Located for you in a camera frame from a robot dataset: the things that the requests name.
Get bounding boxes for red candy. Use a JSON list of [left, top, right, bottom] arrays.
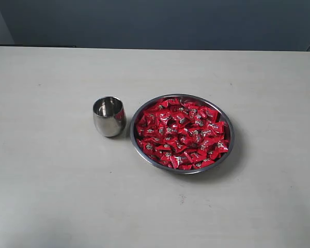
[[215, 140, 228, 153], [169, 156, 190, 169], [160, 98, 180, 108], [144, 112, 157, 126]]

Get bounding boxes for stainless steel plate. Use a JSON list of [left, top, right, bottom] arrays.
[[130, 94, 235, 175]]

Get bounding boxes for stainless steel cup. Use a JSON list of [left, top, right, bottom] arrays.
[[92, 96, 127, 137]]

